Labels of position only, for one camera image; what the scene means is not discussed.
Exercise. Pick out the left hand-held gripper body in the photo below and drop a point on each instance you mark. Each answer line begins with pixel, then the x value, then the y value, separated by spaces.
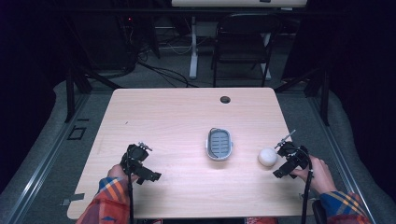
pixel 137 163

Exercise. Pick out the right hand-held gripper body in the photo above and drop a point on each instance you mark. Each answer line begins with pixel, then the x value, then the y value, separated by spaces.
pixel 292 158

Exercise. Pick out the white round ball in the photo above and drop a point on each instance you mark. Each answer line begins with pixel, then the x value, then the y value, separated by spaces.
pixel 267 157

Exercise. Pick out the person's left hand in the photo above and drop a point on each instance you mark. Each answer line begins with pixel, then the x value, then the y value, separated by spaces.
pixel 116 171

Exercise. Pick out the person's right hand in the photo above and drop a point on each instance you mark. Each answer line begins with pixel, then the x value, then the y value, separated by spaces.
pixel 319 174

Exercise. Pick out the black metal stand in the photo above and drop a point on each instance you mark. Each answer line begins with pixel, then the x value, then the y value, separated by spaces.
pixel 320 90
pixel 74 87

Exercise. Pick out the grey soap dish white rim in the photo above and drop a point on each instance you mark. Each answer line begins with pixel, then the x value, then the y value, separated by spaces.
pixel 219 143

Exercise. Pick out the person's red clothing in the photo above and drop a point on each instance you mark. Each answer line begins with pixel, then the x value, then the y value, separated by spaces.
pixel 261 220

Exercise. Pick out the grey tape strip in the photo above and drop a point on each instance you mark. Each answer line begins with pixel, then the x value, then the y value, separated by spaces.
pixel 73 198

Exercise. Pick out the black folding chair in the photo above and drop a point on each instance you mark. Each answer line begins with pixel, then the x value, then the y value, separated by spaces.
pixel 243 46

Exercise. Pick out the dark computer tower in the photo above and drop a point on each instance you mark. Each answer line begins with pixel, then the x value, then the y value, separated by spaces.
pixel 102 40

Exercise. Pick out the white desk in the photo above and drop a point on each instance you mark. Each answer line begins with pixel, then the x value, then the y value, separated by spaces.
pixel 218 3

